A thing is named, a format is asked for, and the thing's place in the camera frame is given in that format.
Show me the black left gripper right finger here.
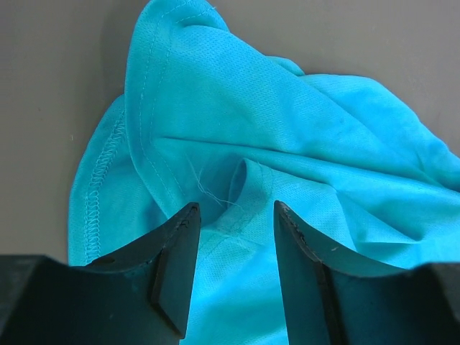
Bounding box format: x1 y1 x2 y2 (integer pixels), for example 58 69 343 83
274 201 417 344

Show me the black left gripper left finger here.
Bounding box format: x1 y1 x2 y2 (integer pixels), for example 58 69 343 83
87 203 201 340

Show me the turquoise t shirt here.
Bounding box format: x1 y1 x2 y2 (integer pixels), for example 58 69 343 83
68 1 459 344

